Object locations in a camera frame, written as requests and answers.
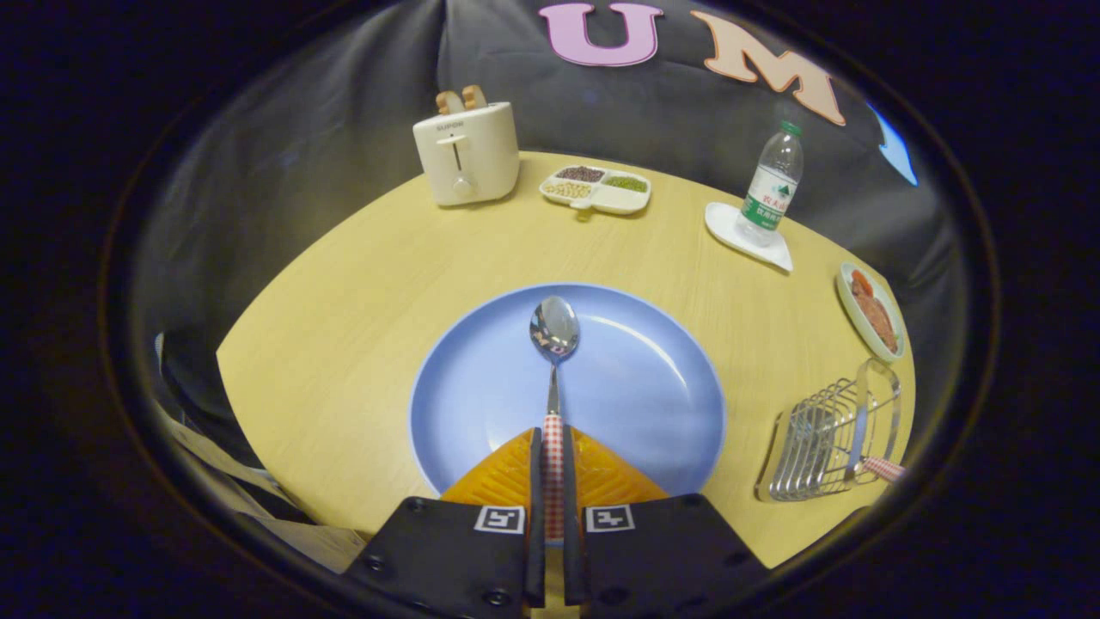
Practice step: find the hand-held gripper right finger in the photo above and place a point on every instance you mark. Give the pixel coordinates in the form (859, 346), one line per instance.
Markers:
(662, 559)

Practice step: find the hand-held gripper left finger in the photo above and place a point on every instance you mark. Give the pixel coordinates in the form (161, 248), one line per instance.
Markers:
(447, 559)

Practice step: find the blue round plate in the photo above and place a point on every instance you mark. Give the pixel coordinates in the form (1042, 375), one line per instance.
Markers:
(644, 387)

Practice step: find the metal drain basket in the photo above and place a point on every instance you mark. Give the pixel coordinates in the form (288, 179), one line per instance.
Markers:
(808, 438)

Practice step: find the plate of sliced meat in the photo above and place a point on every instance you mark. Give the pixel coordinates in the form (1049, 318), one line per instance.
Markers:
(872, 314)

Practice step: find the white square coaster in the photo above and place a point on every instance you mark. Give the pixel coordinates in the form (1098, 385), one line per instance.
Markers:
(730, 228)

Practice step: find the white divided snack dish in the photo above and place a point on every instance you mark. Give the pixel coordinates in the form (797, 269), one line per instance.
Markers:
(614, 199)

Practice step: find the clear water bottle green cap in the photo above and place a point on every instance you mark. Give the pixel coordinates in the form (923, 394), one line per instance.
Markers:
(771, 189)

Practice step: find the white toaster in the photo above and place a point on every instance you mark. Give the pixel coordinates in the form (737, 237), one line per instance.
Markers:
(481, 163)

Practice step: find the toast slice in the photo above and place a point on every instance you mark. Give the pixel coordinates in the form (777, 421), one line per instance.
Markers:
(474, 96)
(449, 103)

